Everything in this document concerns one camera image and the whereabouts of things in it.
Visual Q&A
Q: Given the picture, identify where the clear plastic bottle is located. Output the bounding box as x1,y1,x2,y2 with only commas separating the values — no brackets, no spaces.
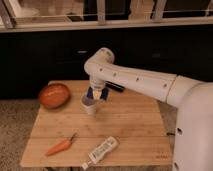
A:
82,136,118,170

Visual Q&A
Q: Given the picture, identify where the black rectangular box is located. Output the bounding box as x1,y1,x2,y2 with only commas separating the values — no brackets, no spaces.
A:
106,82,125,92

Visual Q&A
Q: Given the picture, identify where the orange bowl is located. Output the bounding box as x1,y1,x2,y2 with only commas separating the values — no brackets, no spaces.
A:
38,83,70,109

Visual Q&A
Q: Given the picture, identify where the orange carrot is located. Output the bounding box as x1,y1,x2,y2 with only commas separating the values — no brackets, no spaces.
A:
46,133,77,156

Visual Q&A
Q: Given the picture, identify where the white ceramic cup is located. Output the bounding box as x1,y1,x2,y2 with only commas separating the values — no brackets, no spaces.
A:
81,95,97,116

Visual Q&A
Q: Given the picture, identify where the wooden table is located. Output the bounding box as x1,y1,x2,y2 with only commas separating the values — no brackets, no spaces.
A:
20,81,172,167

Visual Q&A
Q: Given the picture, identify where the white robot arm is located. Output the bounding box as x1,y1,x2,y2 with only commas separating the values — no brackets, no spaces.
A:
84,47,213,171

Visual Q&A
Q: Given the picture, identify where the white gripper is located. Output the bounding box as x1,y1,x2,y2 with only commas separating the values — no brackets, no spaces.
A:
86,80,109,101

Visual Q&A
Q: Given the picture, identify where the dark cabinet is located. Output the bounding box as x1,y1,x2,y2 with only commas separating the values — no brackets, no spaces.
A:
0,25,213,99

